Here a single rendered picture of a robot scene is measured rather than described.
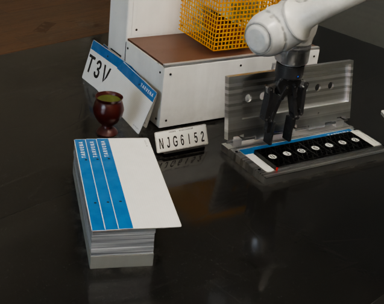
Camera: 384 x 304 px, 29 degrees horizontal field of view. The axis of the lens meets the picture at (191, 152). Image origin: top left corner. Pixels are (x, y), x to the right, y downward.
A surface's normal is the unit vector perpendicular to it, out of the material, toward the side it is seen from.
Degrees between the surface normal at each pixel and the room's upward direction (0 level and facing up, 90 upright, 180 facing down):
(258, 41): 95
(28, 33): 0
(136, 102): 69
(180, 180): 0
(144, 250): 90
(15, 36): 0
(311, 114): 79
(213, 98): 90
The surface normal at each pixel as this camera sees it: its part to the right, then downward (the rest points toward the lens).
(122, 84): -0.79, -0.20
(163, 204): 0.11, -0.88
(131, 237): 0.22, 0.47
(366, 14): -0.69, 0.27
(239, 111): 0.53, 0.25
